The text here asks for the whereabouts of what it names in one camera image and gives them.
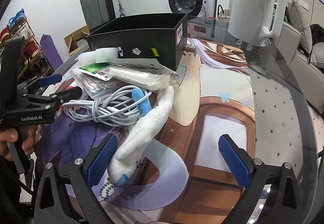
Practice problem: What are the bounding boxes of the anime print desk mat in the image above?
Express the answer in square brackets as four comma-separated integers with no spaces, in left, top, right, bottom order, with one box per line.
[34,37,257,224]

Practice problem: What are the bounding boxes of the person's left hand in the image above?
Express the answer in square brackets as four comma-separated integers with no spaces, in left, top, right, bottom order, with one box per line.
[0,125,38,162]

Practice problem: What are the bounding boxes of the black clothing on sofa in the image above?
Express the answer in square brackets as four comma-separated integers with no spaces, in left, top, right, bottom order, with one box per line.
[310,24,324,46]

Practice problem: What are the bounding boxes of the green white medicine packet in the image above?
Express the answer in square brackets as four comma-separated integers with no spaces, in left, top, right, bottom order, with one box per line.
[78,63,113,81]

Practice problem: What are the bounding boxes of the grey cushion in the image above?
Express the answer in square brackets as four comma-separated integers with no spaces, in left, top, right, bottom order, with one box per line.
[288,0,312,54]

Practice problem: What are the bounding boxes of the white cable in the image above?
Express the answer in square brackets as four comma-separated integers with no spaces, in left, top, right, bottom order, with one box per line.
[61,85,153,128]

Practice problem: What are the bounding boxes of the bagged cream rope coil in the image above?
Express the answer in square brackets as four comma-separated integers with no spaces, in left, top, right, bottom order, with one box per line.
[70,66,175,99]

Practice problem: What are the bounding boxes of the white foam piece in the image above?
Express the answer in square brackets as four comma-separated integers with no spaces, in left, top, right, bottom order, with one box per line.
[77,47,118,65]

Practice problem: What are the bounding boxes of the grey sofa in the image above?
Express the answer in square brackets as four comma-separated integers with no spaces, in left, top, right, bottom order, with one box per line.
[272,23,323,114]

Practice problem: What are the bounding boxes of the purple rolled yoga mat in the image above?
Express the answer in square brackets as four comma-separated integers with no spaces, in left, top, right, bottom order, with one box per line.
[40,34,63,70]

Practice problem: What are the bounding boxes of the white wicker basket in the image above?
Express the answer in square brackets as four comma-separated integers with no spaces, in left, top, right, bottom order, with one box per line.
[217,4,231,23]

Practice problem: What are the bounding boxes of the wooden shoe rack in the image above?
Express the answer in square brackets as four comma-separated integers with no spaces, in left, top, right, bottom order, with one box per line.
[1,19,54,84]

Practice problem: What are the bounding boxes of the black open storage box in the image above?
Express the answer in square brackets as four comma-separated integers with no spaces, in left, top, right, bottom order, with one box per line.
[86,13,188,71]

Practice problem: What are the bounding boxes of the brown cardboard box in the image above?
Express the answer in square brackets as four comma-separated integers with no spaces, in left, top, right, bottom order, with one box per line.
[64,25,90,56]

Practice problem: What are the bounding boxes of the white plush snake toy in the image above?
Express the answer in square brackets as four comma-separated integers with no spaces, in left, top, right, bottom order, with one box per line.
[108,86,175,186]

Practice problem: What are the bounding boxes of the white electric kettle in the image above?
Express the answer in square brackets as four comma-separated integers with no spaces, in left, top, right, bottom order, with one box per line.
[228,0,287,47]

